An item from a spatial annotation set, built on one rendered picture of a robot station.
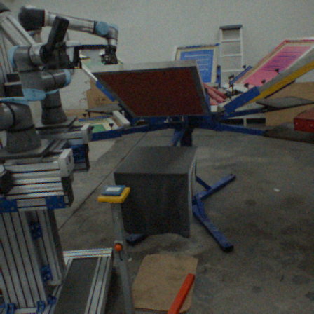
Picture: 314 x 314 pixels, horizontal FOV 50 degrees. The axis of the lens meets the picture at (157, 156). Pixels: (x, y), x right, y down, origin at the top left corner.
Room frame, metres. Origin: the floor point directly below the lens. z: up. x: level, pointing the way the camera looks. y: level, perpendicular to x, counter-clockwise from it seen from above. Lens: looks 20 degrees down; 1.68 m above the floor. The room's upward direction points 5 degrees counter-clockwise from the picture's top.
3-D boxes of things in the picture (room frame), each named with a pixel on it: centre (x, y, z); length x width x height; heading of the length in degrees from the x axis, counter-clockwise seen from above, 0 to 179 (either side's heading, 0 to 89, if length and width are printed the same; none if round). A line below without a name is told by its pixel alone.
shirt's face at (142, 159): (2.02, 0.00, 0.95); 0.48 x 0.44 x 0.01; 165
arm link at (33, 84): (1.25, 0.42, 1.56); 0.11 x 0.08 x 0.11; 153
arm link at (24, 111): (1.47, 0.61, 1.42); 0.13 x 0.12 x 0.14; 153
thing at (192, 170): (1.97, -0.21, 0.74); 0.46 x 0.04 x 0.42; 165
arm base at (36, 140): (1.47, 0.60, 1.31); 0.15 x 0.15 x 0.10
